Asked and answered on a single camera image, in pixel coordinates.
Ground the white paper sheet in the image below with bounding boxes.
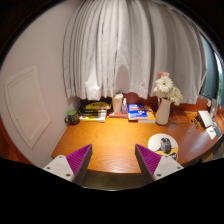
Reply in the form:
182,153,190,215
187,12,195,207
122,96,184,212
204,125,218,140

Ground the cream tumbler with lid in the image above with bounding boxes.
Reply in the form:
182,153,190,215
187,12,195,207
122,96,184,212
111,92,124,114

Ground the white ceramic vase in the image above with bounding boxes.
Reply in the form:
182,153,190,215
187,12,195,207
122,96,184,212
155,97,173,126

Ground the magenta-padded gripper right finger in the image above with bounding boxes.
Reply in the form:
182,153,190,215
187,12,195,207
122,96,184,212
134,143,185,184

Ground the white yellow round mouse pad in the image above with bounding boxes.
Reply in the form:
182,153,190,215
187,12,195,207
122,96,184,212
147,132,179,163

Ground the clear spray bottle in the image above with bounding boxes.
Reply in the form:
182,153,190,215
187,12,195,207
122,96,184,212
121,97,129,115

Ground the red book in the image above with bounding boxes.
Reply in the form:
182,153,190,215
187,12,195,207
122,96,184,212
108,111,129,119

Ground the blue grey window curtain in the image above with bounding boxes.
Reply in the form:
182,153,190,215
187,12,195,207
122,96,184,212
199,33,224,103

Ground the orange book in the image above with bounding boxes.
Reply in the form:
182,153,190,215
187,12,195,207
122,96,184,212
138,105,157,124

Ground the white laptop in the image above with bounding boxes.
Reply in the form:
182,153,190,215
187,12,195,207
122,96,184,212
197,109,214,129

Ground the blue book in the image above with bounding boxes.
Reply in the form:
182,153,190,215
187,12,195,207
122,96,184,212
127,102,149,121

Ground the white flower bunch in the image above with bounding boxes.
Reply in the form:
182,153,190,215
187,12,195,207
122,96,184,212
153,71,184,107

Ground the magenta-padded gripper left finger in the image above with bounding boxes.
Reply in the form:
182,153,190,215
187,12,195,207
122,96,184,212
43,143,94,186

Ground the black cable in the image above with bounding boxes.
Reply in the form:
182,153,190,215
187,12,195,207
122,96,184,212
170,109,191,126

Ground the dark mug with green inside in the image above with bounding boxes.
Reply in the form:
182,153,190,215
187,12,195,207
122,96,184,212
64,109,81,126

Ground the grey black computer mouse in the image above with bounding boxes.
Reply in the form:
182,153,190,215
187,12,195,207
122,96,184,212
159,136,173,155

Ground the white curtain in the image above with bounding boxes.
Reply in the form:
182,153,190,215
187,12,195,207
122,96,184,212
62,0,208,105

